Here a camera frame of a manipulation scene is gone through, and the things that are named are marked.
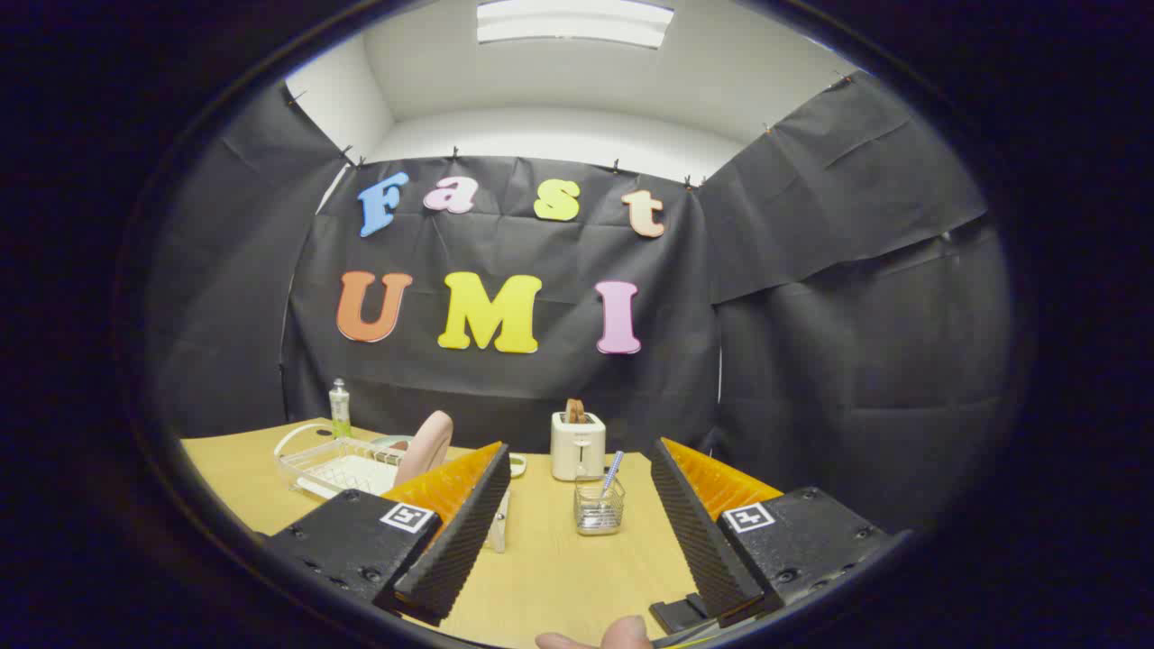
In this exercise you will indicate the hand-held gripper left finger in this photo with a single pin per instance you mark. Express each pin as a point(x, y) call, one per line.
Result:
point(460, 550)

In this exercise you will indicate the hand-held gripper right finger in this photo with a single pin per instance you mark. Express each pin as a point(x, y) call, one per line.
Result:
point(699, 550)

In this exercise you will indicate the pink plate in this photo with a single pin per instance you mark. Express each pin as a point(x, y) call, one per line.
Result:
point(424, 451)

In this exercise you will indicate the light green plate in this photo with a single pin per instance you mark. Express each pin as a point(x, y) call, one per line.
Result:
point(388, 442)

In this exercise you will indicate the white divided tray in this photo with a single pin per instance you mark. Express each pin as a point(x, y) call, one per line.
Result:
point(517, 465)

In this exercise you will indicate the white toaster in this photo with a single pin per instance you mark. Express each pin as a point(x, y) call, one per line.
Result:
point(577, 451)

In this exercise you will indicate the clear bottle with green liquid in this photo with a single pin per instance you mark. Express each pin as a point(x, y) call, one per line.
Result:
point(340, 415)

